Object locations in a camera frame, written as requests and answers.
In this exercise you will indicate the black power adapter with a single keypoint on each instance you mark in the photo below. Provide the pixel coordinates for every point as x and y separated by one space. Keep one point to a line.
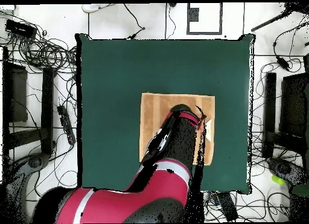
282 62

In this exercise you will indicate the black tripod rod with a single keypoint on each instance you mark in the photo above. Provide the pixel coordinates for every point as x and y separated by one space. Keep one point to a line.
270 21

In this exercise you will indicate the orange terry towel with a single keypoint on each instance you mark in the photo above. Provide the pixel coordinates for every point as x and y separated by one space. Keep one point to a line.
152 117

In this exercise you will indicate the black network switch box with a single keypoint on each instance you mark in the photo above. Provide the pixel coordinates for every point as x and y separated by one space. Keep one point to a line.
20 28

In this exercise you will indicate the black power strip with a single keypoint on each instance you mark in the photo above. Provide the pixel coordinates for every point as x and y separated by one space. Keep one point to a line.
227 207
66 125

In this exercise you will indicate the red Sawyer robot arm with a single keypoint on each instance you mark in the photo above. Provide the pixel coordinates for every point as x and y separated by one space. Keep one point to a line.
157 192

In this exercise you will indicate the grey framed square board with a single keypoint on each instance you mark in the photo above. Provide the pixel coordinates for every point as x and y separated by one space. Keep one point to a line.
193 14

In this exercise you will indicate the grey stand base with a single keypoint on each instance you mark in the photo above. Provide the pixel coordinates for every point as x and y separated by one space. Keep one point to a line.
33 162
284 168

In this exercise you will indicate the dark green table cloth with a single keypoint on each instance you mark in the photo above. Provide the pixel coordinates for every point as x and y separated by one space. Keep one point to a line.
115 88

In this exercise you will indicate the black metal frame stand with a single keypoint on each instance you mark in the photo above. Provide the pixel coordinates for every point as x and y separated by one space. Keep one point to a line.
270 100
47 100

